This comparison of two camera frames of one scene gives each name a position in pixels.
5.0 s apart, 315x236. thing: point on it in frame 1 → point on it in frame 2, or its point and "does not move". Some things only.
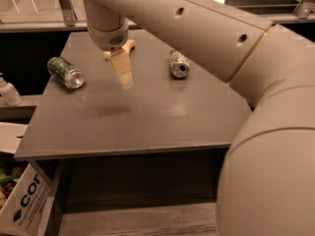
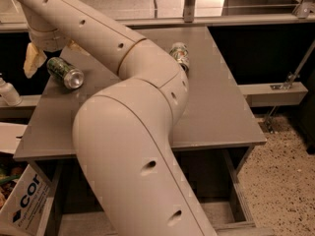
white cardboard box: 26,211 does not move
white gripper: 107,38 → 49,42
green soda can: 63,72 does not move
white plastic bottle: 9,92 does not move
